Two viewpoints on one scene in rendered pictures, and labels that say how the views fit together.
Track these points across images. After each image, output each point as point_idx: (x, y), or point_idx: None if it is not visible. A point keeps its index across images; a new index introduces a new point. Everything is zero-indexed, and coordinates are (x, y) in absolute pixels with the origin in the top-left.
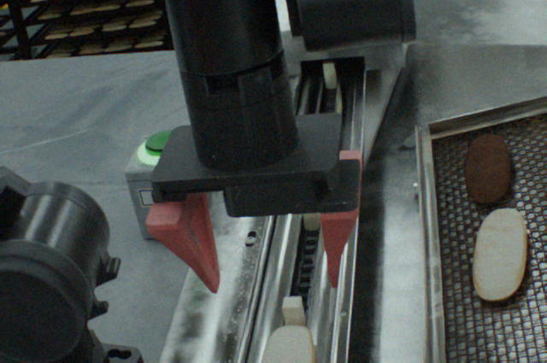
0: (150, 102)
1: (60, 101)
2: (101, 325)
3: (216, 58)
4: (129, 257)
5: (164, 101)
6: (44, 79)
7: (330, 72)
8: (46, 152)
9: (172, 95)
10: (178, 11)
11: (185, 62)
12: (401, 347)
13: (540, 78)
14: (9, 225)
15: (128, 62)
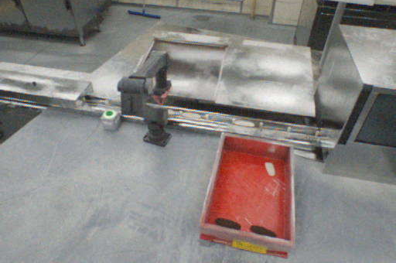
0: (53, 131)
1: (29, 150)
2: (138, 135)
3: (166, 74)
4: (120, 132)
5: (56, 128)
6: (4, 156)
7: (84, 98)
8: (62, 149)
9: (54, 127)
10: (164, 71)
11: (164, 76)
12: None
13: (101, 80)
14: None
15: (18, 136)
